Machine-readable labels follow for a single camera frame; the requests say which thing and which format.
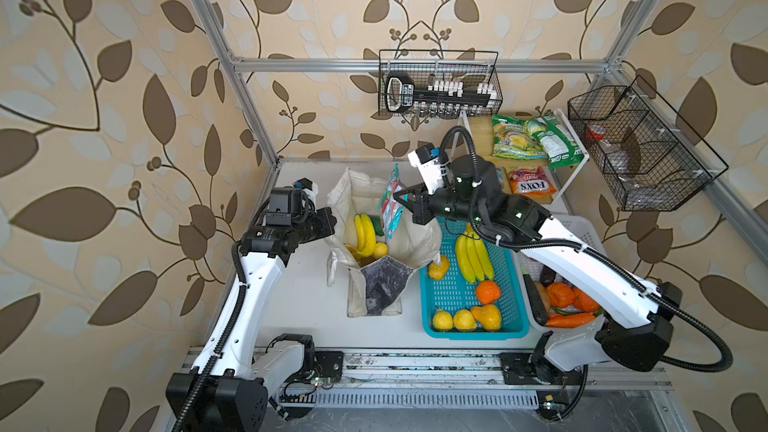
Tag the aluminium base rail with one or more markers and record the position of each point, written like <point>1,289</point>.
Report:
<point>449,379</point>

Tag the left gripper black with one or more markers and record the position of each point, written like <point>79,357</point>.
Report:
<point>325,218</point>

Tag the black wire basket right wall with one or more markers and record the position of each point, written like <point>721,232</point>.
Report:
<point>669,159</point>

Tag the teal candy bag top shelf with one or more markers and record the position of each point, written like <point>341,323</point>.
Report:
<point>390,209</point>

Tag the white plastic basket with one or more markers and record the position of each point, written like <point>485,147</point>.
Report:
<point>578,226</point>

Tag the black tool set in basket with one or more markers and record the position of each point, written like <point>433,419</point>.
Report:
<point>427,95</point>

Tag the yellow banana bunch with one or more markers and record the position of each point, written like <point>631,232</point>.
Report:
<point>473,258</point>
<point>363,252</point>

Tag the orange fruit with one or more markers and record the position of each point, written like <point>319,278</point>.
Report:
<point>488,292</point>

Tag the teal plastic basket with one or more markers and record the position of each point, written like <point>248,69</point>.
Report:
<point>453,293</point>

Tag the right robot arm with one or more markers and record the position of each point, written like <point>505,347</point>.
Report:
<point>635,328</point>

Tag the plastic bottle red cap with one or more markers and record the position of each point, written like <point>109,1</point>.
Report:
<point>611,158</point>

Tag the black wire basket wall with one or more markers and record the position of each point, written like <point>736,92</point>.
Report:
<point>669,159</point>
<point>445,63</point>

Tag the orange carrot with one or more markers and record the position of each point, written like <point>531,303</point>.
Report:
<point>569,321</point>

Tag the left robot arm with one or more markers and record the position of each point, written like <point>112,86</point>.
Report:
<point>228,388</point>

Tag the yellow pear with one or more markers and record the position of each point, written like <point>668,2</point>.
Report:
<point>488,316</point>

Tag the white fabric grocery bag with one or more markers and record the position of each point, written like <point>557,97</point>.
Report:
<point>375,289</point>

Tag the yellow mango fruit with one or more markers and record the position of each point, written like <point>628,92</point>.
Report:
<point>437,270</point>

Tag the green lime fruit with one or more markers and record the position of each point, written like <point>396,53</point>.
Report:
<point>378,225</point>

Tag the black wire basket back wall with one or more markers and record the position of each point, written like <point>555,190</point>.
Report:
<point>445,63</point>

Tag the red Fox's candy bag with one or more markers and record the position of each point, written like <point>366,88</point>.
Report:
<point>530,182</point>

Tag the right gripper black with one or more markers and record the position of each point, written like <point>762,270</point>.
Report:
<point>419,206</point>

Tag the yellow green snack bag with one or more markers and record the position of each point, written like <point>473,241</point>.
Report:
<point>510,140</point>

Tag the white wire shelf rack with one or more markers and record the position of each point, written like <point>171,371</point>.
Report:
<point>480,128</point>

